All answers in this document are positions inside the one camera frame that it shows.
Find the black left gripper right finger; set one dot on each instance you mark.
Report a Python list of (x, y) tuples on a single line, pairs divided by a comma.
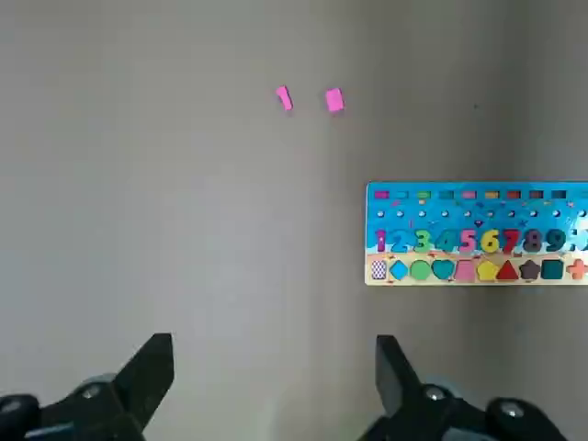
[(395, 376)]

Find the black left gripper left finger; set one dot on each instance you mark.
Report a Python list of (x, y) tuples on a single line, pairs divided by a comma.
[(138, 381)]

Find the pink number one piece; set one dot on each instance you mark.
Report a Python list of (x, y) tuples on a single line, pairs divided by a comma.
[(286, 98)]

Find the blue wooden toy board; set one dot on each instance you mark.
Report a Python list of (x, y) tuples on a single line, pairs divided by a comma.
[(455, 204)]

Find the blue diamond piece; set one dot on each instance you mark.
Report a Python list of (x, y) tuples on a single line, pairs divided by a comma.
[(399, 270)]

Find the green circle piece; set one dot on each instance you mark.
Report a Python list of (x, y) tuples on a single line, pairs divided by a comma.
[(420, 270)]

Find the teal heart piece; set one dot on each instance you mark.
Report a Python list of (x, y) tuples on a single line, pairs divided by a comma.
[(443, 268)]

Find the pink trapezoid piece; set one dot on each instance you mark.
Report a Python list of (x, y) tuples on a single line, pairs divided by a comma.
[(465, 271)]

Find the blue number two piece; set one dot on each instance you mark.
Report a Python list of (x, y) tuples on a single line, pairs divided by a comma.
[(399, 242)]

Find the green number three piece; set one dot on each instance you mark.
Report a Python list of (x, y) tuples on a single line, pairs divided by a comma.
[(425, 240)]

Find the yellow pentagon piece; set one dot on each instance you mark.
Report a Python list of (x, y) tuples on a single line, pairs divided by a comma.
[(487, 271)]

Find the teal number four piece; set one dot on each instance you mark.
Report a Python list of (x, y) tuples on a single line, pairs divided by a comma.
[(449, 242)]

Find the red triangle piece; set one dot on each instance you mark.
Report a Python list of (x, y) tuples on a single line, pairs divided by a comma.
[(507, 273)]

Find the pink number five piece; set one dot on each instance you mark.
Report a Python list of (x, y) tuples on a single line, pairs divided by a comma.
[(468, 240)]

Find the yellow number six piece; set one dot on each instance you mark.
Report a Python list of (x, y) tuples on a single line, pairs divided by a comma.
[(484, 243)]

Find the purple star piece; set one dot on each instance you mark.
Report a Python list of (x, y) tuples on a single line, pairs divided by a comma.
[(529, 271)]

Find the red number seven piece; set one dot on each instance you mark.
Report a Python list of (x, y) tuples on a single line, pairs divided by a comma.
[(510, 233)]

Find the teal square piece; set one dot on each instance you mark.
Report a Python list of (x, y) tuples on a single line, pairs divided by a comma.
[(552, 270)]

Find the purple number eight piece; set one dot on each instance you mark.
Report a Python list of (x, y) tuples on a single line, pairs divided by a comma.
[(532, 240)]

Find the orange plus piece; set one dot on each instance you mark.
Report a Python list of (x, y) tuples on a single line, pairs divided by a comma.
[(577, 269)]

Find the teal number nine piece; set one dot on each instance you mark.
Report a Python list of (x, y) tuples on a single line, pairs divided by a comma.
[(562, 241)]

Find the pink rectangle block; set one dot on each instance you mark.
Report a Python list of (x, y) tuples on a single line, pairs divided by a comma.
[(335, 100)]

